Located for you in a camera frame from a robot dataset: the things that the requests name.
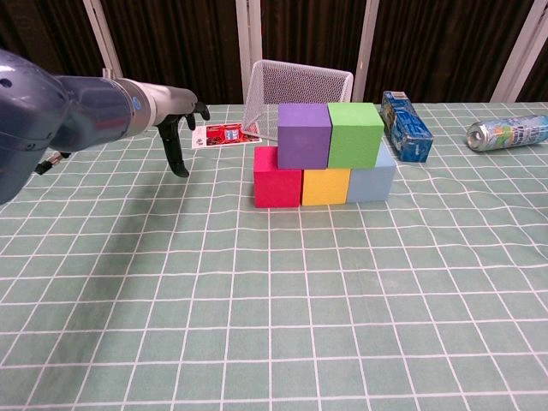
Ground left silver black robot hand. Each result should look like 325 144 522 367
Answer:
145 84 211 179

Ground red foam cube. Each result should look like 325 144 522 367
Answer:
253 145 304 209

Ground purple foam cube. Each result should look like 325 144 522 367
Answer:
277 102 334 170

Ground green foam cube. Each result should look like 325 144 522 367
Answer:
327 101 385 170

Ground light blue foam cube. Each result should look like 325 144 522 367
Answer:
346 140 397 204

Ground red printed card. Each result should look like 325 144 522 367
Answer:
191 122 263 150

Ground dark pleated curtain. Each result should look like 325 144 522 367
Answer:
0 0 548 113

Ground yellow foam cube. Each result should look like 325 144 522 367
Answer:
301 167 352 207

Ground green checked tablecloth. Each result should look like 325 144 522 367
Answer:
0 101 548 411

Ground blue carton box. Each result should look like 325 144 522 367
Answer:
380 90 434 163

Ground light blue beverage can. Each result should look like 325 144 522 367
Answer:
465 113 548 152

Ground white frame post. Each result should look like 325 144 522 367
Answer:
350 0 380 104
235 0 263 106
82 0 125 80
490 0 548 103

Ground white wire mesh basket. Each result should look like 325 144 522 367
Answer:
241 59 354 144

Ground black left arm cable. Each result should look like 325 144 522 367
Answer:
34 152 72 176

